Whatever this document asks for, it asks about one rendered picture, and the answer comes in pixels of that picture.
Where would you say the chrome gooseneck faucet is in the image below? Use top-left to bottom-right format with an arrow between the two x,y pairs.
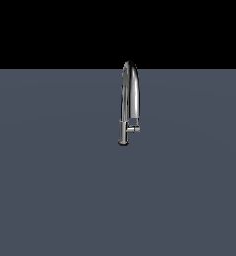
117,60 -> 141,146

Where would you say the chrome faucet handle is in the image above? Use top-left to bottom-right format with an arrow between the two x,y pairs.
126,125 -> 142,134

